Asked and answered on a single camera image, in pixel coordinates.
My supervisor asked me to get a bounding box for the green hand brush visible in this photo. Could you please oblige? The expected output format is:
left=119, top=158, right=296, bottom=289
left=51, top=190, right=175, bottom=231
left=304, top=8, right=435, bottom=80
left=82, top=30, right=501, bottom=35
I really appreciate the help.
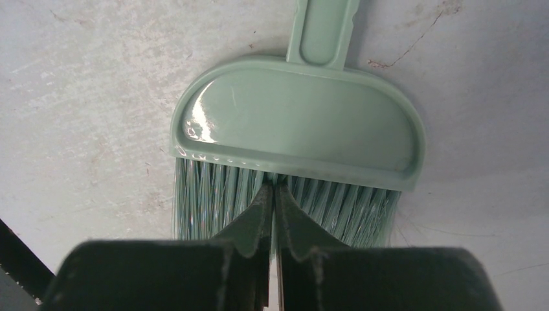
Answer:
left=169, top=1, right=426, bottom=248

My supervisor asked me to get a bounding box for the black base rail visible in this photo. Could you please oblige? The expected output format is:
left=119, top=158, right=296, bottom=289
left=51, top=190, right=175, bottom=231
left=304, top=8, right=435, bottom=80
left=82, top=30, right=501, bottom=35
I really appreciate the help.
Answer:
left=1, top=220, right=55, bottom=301

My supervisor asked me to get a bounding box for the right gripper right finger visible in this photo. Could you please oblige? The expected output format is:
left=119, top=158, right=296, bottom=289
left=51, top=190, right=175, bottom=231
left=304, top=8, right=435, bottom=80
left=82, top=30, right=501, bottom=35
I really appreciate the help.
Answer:
left=274, top=184, right=348, bottom=310

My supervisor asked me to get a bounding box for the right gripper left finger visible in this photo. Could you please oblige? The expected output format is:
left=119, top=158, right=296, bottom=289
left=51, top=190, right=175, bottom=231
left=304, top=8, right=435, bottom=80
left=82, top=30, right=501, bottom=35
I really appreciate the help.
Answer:
left=214, top=184, right=273, bottom=310

